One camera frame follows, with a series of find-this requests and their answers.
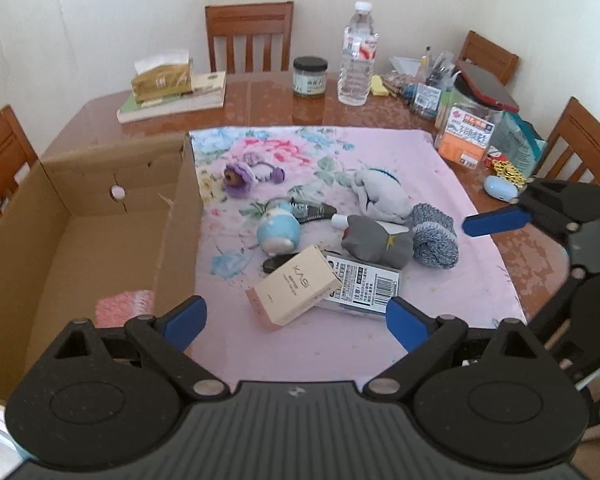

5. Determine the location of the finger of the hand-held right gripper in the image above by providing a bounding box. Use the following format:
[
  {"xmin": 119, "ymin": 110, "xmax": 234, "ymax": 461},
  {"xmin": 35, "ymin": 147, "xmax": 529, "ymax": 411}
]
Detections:
[
  {"xmin": 529, "ymin": 267, "xmax": 600, "ymax": 391},
  {"xmin": 462, "ymin": 177, "xmax": 600, "ymax": 238}
]

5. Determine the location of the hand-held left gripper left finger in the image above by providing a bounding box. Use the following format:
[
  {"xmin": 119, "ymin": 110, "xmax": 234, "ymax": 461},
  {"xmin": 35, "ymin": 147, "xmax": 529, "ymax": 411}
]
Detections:
[{"xmin": 54, "ymin": 296, "xmax": 231, "ymax": 400}]

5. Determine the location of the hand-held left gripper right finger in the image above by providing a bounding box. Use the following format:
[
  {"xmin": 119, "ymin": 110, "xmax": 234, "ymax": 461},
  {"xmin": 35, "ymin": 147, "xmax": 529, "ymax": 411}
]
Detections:
[{"xmin": 362, "ymin": 296, "xmax": 547, "ymax": 398}]

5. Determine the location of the white label package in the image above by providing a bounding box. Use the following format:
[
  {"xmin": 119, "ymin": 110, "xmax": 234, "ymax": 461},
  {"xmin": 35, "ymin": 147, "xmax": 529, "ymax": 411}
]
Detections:
[{"xmin": 312, "ymin": 254, "xmax": 403, "ymax": 321}]

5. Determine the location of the red printed packet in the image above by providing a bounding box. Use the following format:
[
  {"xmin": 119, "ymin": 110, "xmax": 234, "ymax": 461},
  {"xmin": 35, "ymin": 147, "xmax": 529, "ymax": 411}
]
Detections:
[{"xmin": 96, "ymin": 287, "xmax": 155, "ymax": 329}]

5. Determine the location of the grey knitted sock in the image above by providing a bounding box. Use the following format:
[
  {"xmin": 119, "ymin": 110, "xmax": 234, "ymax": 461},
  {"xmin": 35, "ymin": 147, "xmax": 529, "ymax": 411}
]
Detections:
[{"xmin": 411, "ymin": 203, "xmax": 458, "ymax": 270}]

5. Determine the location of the grey cat plush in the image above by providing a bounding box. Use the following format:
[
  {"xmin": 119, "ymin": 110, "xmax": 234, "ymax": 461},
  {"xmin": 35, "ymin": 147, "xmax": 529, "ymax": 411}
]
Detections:
[{"xmin": 341, "ymin": 214, "xmax": 415, "ymax": 267}]

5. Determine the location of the beige carton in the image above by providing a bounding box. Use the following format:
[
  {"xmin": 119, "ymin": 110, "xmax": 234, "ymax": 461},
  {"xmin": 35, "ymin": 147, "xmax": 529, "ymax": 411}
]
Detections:
[{"xmin": 253, "ymin": 245, "xmax": 343, "ymax": 332}]

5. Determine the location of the white plush toy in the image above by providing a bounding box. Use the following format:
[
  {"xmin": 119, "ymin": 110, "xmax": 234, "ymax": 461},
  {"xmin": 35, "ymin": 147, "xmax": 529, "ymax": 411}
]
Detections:
[{"xmin": 350, "ymin": 166, "xmax": 413, "ymax": 223}]

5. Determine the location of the light blue plush toy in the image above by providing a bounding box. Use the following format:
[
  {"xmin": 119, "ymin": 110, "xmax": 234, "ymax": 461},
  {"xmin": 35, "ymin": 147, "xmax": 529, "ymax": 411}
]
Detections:
[{"xmin": 256, "ymin": 201, "xmax": 302, "ymax": 254}]

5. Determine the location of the brown cardboard box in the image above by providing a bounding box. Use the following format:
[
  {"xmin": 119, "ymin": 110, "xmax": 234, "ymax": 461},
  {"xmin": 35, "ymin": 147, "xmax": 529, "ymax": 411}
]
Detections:
[{"xmin": 0, "ymin": 132, "xmax": 204, "ymax": 406}]

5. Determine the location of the purple crochet keychain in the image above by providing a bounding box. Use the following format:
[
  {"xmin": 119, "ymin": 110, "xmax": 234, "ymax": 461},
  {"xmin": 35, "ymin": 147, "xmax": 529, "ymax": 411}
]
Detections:
[{"xmin": 222, "ymin": 152, "xmax": 287, "ymax": 198}]

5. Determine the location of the wooden desktop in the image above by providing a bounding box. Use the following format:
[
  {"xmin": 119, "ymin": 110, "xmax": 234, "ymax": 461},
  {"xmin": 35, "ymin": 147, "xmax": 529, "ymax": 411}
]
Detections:
[{"xmin": 42, "ymin": 70, "xmax": 576, "ymax": 326}]

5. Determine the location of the light blue small case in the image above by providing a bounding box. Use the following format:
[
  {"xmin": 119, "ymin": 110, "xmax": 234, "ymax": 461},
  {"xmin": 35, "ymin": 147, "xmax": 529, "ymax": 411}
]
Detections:
[{"xmin": 483, "ymin": 175, "xmax": 518, "ymax": 204}]

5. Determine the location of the yellow lattice ornament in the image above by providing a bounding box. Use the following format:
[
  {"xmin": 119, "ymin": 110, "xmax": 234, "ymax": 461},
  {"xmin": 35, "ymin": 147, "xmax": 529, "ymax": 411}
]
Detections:
[{"xmin": 487, "ymin": 157, "xmax": 528, "ymax": 188}]

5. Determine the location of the teal packet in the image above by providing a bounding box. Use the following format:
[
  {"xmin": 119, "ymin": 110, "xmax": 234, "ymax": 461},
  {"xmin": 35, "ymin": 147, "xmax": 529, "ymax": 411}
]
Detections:
[{"xmin": 490, "ymin": 111, "xmax": 548, "ymax": 176}]

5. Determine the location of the orange label box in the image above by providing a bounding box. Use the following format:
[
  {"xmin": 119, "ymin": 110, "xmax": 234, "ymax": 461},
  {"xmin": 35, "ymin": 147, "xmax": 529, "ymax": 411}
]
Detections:
[{"xmin": 437, "ymin": 107, "xmax": 498, "ymax": 168}]

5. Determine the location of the pink floral cloth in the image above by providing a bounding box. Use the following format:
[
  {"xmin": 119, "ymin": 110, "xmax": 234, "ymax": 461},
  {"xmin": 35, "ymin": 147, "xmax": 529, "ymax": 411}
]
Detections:
[{"xmin": 187, "ymin": 125, "xmax": 528, "ymax": 386}]

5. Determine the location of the cotton swab container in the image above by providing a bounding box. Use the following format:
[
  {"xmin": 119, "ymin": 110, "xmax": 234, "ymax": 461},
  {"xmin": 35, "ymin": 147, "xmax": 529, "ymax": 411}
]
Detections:
[{"xmin": 434, "ymin": 105, "xmax": 453, "ymax": 137}]

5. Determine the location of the red flat case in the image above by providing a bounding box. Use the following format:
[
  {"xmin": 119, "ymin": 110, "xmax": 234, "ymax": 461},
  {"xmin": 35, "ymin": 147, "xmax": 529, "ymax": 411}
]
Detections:
[{"xmin": 455, "ymin": 59, "xmax": 521, "ymax": 113}]

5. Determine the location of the clear pen holder jar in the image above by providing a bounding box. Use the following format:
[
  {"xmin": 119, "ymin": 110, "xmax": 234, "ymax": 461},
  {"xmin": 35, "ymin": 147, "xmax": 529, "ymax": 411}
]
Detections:
[{"xmin": 410, "ymin": 46, "xmax": 458, "ymax": 121}]

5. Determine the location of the loose pens pile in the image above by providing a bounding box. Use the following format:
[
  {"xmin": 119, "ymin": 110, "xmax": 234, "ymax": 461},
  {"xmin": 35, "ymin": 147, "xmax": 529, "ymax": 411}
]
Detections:
[{"xmin": 382, "ymin": 72, "xmax": 417, "ymax": 102}]

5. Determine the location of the white paper sheet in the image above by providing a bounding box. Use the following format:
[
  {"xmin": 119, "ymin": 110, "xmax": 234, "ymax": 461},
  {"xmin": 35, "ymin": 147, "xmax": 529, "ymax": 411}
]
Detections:
[{"xmin": 389, "ymin": 55, "xmax": 425, "ymax": 75}]

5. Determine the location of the clear water bottle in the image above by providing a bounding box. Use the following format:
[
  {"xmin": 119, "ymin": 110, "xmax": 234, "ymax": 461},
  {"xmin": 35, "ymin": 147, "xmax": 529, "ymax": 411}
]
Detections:
[{"xmin": 338, "ymin": 1, "xmax": 381, "ymax": 107}]

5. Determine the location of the thick green cream book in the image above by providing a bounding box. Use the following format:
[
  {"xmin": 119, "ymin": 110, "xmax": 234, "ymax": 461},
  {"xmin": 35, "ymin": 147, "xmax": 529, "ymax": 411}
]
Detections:
[{"xmin": 117, "ymin": 71, "xmax": 227, "ymax": 124}]

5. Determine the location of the black lid glass jar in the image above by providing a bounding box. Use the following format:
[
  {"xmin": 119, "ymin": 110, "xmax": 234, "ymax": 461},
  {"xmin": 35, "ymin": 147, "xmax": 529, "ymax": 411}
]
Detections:
[{"xmin": 293, "ymin": 56, "xmax": 329, "ymax": 98}]

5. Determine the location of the gold tissue pack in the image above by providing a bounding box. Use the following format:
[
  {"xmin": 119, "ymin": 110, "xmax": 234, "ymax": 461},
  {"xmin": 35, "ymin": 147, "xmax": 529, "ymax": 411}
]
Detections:
[{"xmin": 131, "ymin": 50, "xmax": 195, "ymax": 106}]

